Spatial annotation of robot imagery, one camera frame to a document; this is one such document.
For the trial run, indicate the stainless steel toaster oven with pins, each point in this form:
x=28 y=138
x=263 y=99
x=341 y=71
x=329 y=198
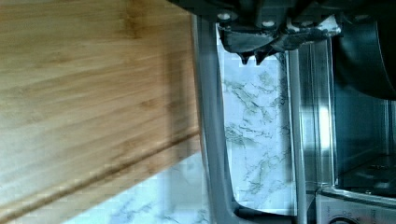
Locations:
x=363 y=118

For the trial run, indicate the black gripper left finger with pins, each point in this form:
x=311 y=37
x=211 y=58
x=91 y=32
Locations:
x=247 y=41

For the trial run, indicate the bamboo cutting board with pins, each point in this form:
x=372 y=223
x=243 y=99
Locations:
x=96 y=95

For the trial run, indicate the glass oven door with handle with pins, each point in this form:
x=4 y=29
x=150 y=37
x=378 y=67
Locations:
x=266 y=130

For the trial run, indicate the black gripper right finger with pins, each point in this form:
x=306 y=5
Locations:
x=293 y=36

